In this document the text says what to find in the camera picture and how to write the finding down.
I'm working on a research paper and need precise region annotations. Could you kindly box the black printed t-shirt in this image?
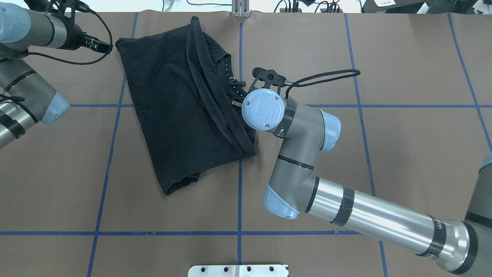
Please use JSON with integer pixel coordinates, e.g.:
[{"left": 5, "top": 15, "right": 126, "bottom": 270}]
[{"left": 116, "top": 16, "right": 256, "bottom": 196}]

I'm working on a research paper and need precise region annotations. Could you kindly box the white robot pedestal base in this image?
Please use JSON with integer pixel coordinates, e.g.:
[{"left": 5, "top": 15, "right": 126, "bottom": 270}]
[{"left": 188, "top": 264, "right": 290, "bottom": 277}]

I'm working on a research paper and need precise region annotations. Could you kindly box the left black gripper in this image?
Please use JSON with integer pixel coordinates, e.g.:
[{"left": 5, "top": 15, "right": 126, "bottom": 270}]
[{"left": 38, "top": 0, "right": 113, "bottom": 54}]

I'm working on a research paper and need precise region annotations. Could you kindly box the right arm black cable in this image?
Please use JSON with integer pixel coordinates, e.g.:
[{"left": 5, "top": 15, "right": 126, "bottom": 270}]
[{"left": 284, "top": 68, "right": 362, "bottom": 98}]

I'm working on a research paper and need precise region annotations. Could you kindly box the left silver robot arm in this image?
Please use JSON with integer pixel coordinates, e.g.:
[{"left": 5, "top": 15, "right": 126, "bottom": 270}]
[{"left": 0, "top": 0, "right": 113, "bottom": 148}]

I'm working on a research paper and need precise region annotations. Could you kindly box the aluminium frame post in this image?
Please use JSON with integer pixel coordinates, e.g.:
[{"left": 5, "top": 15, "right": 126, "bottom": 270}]
[{"left": 231, "top": 0, "right": 251, "bottom": 18}]

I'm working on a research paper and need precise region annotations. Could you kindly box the black usb hub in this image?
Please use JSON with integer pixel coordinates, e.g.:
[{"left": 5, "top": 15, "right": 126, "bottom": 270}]
[{"left": 273, "top": 0, "right": 343, "bottom": 13}]

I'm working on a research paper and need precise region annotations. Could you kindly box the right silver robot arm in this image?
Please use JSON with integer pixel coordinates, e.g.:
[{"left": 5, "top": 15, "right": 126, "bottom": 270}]
[{"left": 233, "top": 68, "right": 492, "bottom": 277}]

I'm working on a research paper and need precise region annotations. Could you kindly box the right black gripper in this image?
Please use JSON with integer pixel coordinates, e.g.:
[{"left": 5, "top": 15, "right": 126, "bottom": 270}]
[{"left": 231, "top": 68, "right": 288, "bottom": 107}]

